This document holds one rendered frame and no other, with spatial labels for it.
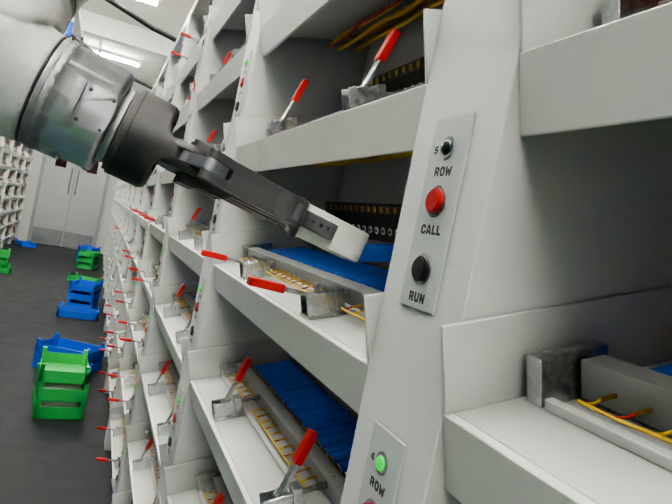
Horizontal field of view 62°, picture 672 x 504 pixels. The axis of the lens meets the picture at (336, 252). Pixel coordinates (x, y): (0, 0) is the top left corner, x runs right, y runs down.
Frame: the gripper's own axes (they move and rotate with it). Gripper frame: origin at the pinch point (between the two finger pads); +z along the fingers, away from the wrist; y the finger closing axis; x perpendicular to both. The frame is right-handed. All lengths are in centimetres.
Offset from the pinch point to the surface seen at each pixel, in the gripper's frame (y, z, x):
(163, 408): -86, 13, -47
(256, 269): -26.8, 2.8, -6.4
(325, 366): 6.1, 2.7, -10.9
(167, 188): -186, 0, 6
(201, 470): -45, 14, -42
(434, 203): 19.9, -1.8, 2.5
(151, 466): -96, 19, -65
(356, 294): 0.7, 5.2, -4.2
